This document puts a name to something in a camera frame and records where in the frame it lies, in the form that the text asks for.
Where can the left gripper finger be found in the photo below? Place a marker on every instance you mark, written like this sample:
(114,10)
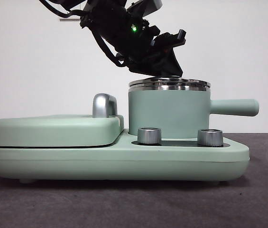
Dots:
(141,70)
(169,66)

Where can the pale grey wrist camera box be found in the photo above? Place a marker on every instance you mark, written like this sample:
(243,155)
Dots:
(148,7)

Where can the green griddle lid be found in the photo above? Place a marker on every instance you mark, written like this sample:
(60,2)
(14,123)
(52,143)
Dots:
(53,130)

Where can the glass pot lid green knob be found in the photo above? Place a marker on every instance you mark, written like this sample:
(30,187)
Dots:
(148,83)

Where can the green breakfast maker base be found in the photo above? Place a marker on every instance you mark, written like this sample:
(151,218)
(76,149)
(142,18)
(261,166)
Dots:
(124,164)

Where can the silver control knob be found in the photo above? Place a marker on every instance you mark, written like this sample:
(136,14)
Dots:
(149,136)
(209,137)

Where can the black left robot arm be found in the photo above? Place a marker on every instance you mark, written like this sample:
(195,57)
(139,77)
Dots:
(105,12)

